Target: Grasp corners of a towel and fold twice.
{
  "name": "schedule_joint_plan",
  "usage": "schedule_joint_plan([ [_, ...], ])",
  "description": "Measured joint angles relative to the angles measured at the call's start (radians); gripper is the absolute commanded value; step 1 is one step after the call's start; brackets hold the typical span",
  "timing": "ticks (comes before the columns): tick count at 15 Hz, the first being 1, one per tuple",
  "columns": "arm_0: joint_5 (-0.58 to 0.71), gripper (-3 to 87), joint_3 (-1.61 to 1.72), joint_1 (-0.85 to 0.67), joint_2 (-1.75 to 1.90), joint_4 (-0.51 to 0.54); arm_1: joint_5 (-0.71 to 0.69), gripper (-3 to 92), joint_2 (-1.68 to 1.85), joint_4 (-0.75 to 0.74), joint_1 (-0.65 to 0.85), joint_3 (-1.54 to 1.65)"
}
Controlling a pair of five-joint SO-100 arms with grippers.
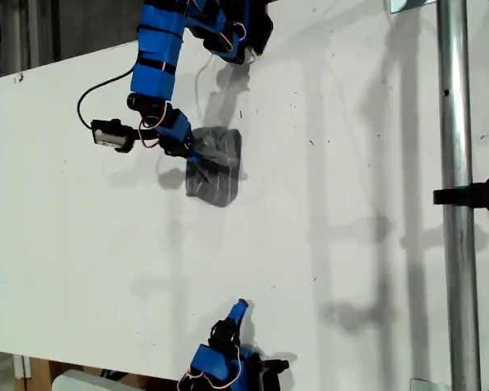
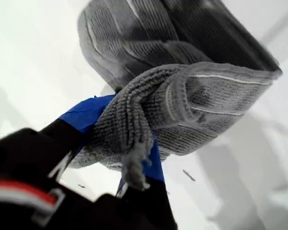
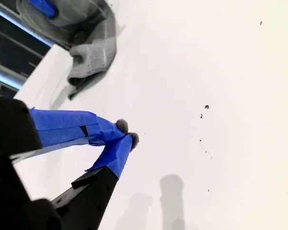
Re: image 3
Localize pale metal bar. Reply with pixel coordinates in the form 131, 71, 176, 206
0, 4, 54, 48
0, 68, 25, 91

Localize grey striped towel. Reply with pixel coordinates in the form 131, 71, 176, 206
16, 0, 118, 101

